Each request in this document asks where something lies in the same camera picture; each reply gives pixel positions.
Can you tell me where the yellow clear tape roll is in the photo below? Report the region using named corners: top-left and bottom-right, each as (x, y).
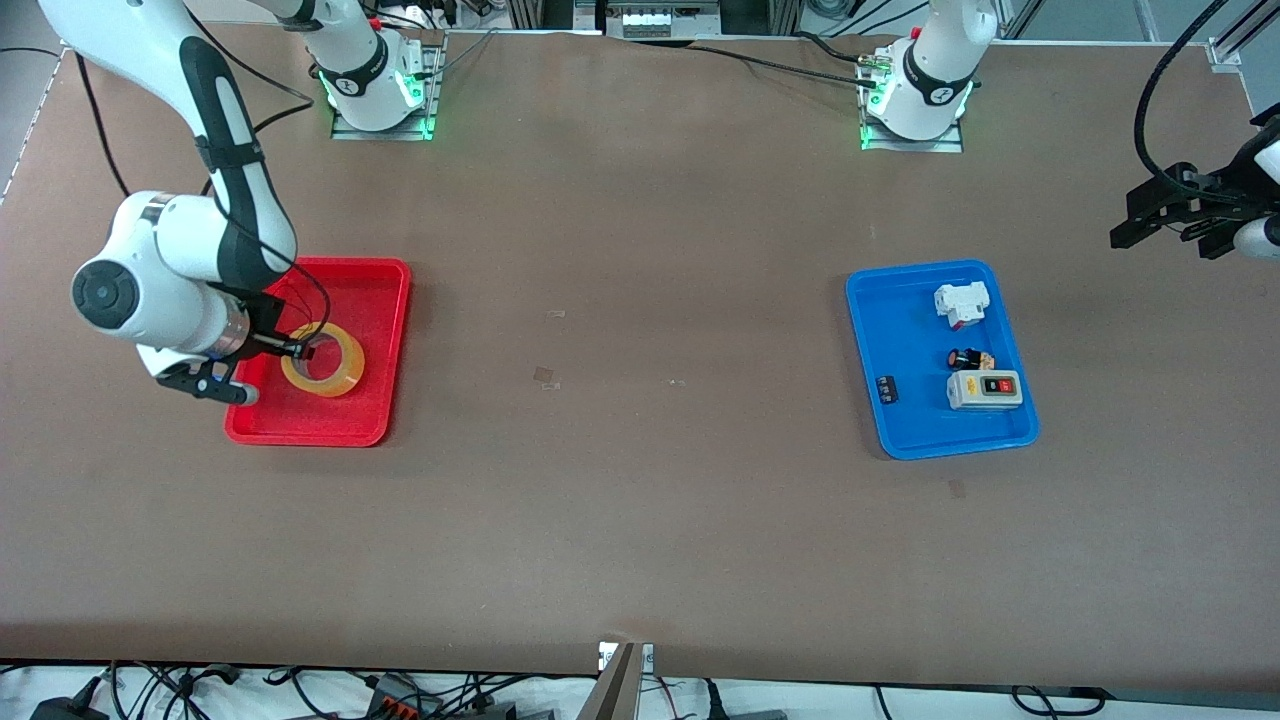
top-left (280, 322), bottom-right (367, 398)

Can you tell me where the red plastic tray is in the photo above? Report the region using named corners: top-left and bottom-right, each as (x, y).
top-left (224, 257), bottom-right (413, 448)

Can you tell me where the white circuit breaker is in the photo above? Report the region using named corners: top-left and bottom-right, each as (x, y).
top-left (933, 281), bottom-right (991, 331)

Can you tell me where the blue plastic tray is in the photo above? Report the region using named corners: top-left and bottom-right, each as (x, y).
top-left (845, 259), bottom-right (1041, 461)

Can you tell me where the black power adapter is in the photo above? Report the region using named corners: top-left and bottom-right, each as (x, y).
top-left (30, 695), bottom-right (111, 720)

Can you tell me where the white power strip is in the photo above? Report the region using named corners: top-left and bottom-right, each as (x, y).
top-left (620, 8), bottom-right (721, 39)

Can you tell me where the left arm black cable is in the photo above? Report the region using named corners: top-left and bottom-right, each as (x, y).
top-left (1134, 0), bottom-right (1231, 187)

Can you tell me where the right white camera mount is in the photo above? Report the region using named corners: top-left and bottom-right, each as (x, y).
top-left (135, 343), bottom-right (196, 379)

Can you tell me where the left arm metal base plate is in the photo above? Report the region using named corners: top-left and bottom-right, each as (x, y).
top-left (860, 85), bottom-right (966, 154)

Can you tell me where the grey switch box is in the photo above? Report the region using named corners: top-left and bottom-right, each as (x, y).
top-left (946, 370), bottom-right (1024, 411)

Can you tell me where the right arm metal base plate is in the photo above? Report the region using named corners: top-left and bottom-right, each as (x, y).
top-left (331, 35), bottom-right (446, 141)

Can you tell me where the short black table cable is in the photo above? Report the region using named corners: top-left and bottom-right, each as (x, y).
top-left (795, 30), bottom-right (881, 67)

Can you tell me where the long black table cable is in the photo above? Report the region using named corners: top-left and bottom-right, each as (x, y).
top-left (690, 44), bottom-right (873, 86)

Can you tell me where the metal camera bracket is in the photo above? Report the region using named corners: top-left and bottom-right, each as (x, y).
top-left (578, 640), bottom-right (656, 720)

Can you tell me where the black looped floor cable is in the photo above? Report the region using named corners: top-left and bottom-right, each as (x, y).
top-left (1010, 685), bottom-right (1111, 717)

